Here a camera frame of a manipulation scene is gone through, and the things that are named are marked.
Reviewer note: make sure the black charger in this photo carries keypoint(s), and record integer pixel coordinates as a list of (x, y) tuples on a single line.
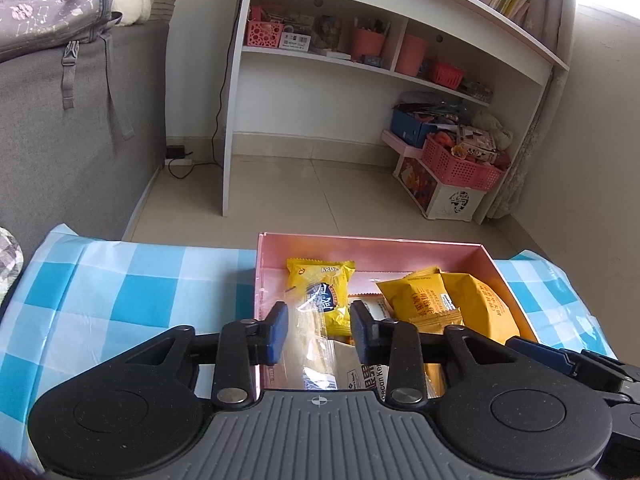
[(175, 151)]

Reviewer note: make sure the grey sofa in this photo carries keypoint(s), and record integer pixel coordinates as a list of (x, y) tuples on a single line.
[(75, 135)]

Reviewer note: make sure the yellow waffle snack packet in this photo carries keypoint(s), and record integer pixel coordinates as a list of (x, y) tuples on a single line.
[(420, 300), (485, 310)]

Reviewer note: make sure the small pink basket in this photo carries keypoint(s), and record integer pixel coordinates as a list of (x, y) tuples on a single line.
[(264, 34)]

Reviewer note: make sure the white plush ball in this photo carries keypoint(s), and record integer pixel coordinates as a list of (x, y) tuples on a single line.
[(132, 4)]

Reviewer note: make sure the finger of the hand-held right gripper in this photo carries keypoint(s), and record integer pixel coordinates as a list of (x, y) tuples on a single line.
[(540, 355)]

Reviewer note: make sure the small red basket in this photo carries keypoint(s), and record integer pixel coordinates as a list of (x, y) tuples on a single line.
[(447, 74)]

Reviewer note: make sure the pink box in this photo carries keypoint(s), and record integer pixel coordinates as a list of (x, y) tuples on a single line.
[(350, 250)]

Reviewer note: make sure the white labelled box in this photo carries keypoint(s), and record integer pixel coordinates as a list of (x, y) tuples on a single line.
[(295, 41)]

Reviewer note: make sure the white pink storage stool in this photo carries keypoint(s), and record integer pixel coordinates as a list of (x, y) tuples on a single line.
[(450, 205)]

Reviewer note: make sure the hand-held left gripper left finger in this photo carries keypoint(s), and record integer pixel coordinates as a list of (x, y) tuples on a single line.
[(277, 332)]

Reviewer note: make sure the long yellow cracker packet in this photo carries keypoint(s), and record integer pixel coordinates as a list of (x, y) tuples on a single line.
[(320, 275)]

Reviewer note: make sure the clear plastic container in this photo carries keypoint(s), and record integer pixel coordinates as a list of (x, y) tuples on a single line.
[(328, 32)]

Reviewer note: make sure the white snack packet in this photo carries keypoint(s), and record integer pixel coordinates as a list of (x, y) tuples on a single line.
[(378, 307)]

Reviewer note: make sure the grey checked pillow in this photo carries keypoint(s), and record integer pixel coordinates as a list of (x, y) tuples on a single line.
[(9, 260)]

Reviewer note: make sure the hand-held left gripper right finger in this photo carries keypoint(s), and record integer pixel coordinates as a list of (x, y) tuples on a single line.
[(361, 332)]

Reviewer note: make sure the clear rice cracker packet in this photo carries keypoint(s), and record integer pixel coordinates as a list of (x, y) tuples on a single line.
[(310, 355)]

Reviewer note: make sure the white shelf unit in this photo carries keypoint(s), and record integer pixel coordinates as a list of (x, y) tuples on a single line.
[(235, 110)]

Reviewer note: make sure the blue box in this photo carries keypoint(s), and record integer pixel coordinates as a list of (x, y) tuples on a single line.
[(412, 127)]

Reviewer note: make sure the white power strip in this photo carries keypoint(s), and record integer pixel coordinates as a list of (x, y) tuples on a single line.
[(178, 161)]

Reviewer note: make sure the blue checkered tablecloth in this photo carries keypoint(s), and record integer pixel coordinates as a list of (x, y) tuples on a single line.
[(125, 285)]

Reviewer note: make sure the grey backpack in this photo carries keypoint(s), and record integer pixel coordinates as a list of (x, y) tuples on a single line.
[(50, 5)]

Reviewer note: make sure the pink cup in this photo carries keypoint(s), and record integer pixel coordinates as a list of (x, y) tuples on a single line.
[(412, 55), (368, 44)]

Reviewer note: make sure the gold snack packet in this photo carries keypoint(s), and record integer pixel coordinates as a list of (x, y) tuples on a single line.
[(434, 377)]

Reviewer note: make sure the large pink basket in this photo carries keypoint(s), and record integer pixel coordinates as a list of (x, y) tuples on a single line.
[(460, 167)]

